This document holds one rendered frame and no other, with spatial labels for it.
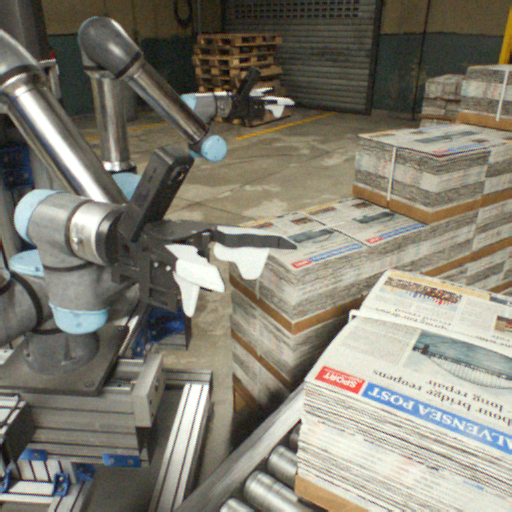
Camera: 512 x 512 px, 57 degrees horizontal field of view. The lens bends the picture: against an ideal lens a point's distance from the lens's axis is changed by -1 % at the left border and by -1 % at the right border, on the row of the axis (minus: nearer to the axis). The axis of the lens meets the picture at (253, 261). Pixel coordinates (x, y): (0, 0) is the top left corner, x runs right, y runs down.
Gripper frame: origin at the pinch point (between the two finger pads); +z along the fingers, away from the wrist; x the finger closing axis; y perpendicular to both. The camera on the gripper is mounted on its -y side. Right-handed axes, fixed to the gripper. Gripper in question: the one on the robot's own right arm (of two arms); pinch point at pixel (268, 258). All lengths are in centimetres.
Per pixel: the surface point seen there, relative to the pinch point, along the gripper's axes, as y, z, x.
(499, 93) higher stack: -21, 6, -183
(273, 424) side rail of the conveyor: 40.7, -8.5, -24.9
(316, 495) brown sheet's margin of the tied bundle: 39.5, 4.6, -13.1
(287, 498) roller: 42.3, 0.4, -12.8
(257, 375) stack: 81, -46, -91
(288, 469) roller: 42.3, -2.1, -18.2
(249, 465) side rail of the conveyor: 42.0, -7.7, -15.1
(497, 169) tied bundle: 5, 12, -155
